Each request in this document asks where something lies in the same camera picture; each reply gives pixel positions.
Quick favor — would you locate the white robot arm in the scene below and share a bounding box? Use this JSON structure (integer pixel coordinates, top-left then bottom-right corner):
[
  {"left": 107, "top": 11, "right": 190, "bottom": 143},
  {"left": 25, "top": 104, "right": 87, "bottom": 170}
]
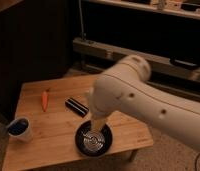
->
[{"left": 87, "top": 55, "right": 200, "bottom": 152}]

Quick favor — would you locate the black rectangular block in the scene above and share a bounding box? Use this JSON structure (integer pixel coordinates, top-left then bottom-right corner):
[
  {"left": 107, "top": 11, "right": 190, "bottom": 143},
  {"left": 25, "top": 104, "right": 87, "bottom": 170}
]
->
[{"left": 65, "top": 98, "right": 89, "bottom": 117}]

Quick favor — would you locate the black round bowl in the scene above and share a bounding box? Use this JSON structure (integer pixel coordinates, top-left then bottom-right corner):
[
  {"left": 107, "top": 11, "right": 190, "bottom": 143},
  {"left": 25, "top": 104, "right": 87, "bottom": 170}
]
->
[{"left": 75, "top": 121, "right": 113, "bottom": 157}]

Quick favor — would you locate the low wooden table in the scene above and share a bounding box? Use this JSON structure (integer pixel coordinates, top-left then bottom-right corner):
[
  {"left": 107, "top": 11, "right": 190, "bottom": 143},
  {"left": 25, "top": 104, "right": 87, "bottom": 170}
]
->
[{"left": 2, "top": 75, "right": 153, "bottom": 171}]

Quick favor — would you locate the orange toy carrot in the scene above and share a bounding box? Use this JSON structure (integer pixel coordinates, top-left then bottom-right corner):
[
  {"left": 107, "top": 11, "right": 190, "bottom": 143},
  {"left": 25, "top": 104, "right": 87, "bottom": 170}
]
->
[{"left": 41, "top": 89, "right": 50, "bottom": 112}]

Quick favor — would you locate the white cup blue inside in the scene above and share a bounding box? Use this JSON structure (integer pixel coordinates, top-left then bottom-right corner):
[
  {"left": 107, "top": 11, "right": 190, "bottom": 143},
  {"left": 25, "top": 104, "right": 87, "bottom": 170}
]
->
[{"left": 6, "top": 118, "right": 32, "bottom": 142}]

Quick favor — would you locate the long wooden shelf plank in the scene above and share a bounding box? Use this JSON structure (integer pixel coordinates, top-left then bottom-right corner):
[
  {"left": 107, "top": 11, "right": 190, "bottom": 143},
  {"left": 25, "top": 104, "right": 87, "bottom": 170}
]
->
[{"left": 73, "top": 37, "right": 200, "bottom": 83}]

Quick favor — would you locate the grey vertical metal pole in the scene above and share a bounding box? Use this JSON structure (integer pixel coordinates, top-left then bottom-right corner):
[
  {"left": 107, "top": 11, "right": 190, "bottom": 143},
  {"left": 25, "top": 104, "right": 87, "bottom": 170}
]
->
[{"left": 78, "top": 0, "right": 86, "bottom": 41}]

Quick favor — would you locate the black handle on shelf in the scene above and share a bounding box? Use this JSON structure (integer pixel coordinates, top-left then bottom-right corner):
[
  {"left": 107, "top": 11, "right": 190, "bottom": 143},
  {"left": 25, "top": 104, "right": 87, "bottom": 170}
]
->
[{"left": 169, "top": 58, "right": 200, "bottom": 70}]

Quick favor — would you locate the black floor cable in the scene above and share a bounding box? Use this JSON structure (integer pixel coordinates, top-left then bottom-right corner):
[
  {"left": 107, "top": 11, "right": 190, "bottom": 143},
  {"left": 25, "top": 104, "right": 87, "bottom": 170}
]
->
[{"left": 194, "top": 152, "right": 200, "bottom": 171}]

